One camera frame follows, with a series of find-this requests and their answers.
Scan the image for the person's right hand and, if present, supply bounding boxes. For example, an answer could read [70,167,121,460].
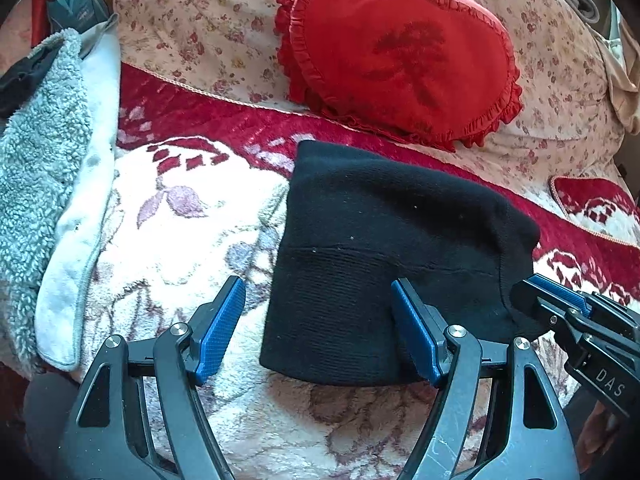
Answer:
[575,401,624,479]

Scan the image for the teal box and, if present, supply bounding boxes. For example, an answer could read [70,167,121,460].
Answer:
[47,0,111,34]

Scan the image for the floral beige pillow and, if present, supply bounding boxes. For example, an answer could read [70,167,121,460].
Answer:
[114,0,639,195]

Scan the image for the black knit pants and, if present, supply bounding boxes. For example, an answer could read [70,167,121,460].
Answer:
[259,141,544,387]

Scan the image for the red and white plush blanket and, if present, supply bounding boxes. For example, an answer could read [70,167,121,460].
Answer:
[82,65,639,479]

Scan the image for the grey fleece-lined white jacket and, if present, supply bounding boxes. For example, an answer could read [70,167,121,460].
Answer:
[1,16,120,377]

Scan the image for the black garment on jacket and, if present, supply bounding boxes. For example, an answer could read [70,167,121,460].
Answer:
[0,47,60,119]

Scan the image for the red heart-shaped ruffled pillow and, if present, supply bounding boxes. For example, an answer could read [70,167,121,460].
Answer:
[274,0,523,152]

